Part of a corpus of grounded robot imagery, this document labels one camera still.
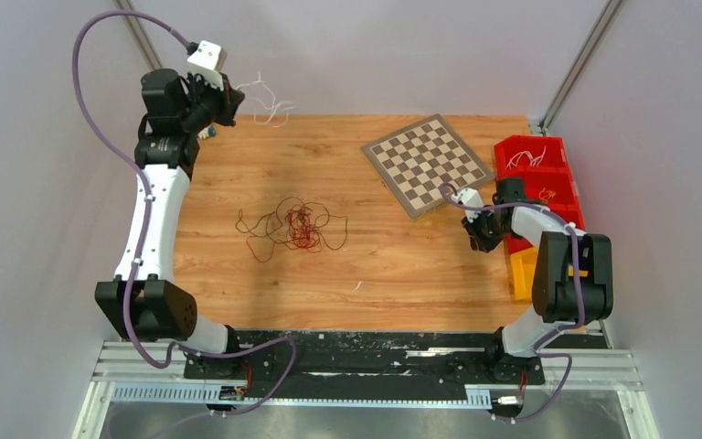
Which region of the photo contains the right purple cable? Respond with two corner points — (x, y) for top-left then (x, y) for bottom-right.
(438, 182), (589, 423)

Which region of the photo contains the yellow bin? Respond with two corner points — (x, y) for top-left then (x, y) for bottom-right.
(510, 247), (589, 305)

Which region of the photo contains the white toy block car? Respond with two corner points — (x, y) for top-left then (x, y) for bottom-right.
(197, 124), (217, 140)

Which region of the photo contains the checkered chessboard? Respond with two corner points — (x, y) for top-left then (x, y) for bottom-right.
(361, 114), (495, 220)

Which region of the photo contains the yellow cable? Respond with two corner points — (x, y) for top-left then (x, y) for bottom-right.
(414, 186), (561, 229)

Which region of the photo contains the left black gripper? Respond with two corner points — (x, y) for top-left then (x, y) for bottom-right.
(182, 72), (248, 135)

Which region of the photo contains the red bin far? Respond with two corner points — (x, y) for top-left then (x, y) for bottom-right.
(494, 135), (569, 177)

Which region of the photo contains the red bin near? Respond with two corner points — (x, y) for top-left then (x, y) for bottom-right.
(505, 208), (586, 254)

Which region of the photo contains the brown cable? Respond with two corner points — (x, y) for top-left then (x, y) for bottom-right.
(234, 197), (350, 264)

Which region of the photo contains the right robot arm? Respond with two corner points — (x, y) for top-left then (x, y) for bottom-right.
(448, 178), (614, 382)

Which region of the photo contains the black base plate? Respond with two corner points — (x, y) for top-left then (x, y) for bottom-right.
(173, 330), (545, 402)

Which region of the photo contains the red bin middle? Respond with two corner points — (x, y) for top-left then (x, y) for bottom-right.
(505, 168), (580, 210)

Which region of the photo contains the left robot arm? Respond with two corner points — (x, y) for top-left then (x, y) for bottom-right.
(94, 69), (245, 379)

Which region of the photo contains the red cable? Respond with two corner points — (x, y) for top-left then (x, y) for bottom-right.
(284, 206), (324, 252)

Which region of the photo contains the red bin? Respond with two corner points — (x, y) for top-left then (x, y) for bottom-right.
(505, 168), (580, 210)
(494, 135), (569, 177)
(505, 208), (586, 254)

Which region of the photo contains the white cable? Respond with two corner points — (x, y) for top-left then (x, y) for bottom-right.
(229, 71), (298, 130)
(506, 145), (549, 171)

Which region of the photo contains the aluminium frame rail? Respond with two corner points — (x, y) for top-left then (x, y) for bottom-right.
(72, 330), (659, 438)

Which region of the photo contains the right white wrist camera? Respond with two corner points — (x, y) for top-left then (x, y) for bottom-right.
(453, 187), (484, 215)

